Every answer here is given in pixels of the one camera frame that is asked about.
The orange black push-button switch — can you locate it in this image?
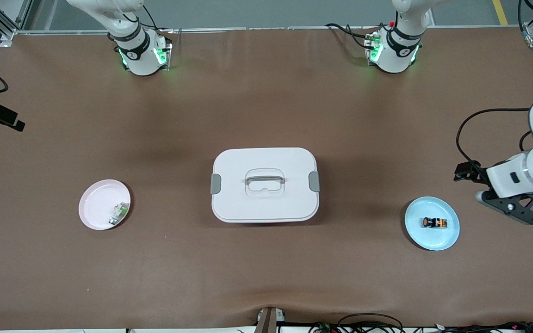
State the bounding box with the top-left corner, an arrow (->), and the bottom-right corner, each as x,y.
422,216 -> 448,230

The white lidded storage box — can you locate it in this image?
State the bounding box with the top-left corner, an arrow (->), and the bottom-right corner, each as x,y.
210,147 -> 321,224

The light blue round plate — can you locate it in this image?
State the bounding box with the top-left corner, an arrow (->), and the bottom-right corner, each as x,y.
404,196 -> 460,252

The pink round plate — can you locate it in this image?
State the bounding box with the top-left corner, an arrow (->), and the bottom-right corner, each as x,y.
78,179 -> 132,231

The brown table mat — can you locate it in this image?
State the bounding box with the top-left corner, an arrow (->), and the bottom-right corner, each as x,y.
0,27 -> 533,331

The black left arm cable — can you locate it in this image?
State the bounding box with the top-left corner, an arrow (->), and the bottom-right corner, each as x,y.
455,0 -> 533,180

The green white switch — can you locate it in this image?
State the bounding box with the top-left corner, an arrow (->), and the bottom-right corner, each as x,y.
108,202 -> 131,227

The black cable bundle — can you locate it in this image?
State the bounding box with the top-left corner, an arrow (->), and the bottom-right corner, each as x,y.
308,313 -> 533,333

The black arm base cable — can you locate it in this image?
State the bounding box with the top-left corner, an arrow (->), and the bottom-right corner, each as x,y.
325,23 -> 373,49

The silver table edge rail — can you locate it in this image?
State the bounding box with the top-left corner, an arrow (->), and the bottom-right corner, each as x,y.
14,25 -> 528,37

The metal table edge bracket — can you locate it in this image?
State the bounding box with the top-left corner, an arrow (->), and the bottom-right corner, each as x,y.
256,307 -> 286,333

